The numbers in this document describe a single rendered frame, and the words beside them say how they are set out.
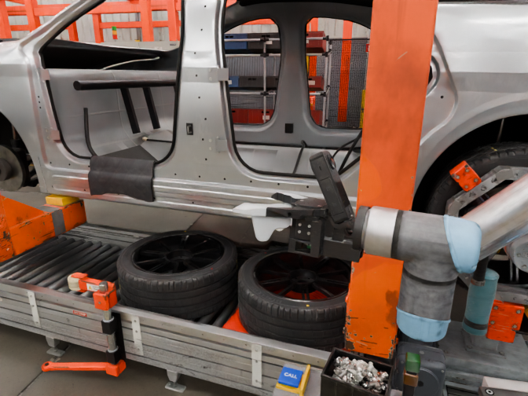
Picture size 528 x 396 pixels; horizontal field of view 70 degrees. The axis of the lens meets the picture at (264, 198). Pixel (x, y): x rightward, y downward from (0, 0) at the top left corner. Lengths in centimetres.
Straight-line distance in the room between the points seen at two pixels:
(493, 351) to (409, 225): 161
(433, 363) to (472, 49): 118
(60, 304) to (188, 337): 75
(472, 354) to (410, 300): 150
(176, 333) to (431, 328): 138
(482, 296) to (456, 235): 111
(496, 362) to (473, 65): 129
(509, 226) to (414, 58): 59
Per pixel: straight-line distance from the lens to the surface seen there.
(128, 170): 221
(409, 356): 127
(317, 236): 59
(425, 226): 57
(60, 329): 232
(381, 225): 57
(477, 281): 152
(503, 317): 187
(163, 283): 191
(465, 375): 207
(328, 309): 168
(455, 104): 168
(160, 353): 196
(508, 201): 69
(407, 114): 113
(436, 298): 60
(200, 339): 179
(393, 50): 113
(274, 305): 168
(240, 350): 172
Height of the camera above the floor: 144
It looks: 18 degrees down
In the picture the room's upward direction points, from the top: straight up
